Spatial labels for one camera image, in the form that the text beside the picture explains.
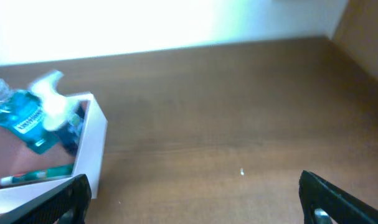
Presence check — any purple spray bottle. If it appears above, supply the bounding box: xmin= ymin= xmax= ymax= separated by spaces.
xmin=29 ymin=70 xmax=85 ymax=156

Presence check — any teal toothpaste tube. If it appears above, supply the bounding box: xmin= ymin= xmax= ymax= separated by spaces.
xmin=0 ymin=164 xmax=74 ymax=187

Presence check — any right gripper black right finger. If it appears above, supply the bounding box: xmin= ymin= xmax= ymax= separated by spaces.
xmin=299 ymin=170 xmax=378 ymax=224

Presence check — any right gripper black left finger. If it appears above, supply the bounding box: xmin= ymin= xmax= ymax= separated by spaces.
xmin=0 ymin=174 xmax=92 ymax=224

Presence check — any teal mouthwash bottle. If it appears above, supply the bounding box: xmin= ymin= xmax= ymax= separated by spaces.
xmin=0 ymin=78 xmax=59 ymax=154

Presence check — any white cardboard box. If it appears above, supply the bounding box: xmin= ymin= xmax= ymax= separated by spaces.
xmin=0 ymin=92 xmax=107 ymax=214

